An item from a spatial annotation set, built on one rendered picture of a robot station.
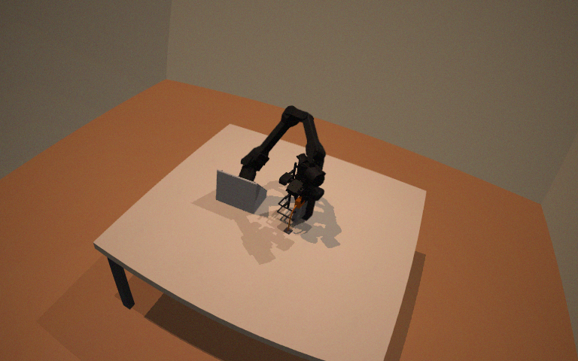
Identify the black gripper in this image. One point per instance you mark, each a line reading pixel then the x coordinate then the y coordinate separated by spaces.
pixel 313 192

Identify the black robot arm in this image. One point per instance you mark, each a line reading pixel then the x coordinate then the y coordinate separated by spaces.
pixel 309 166

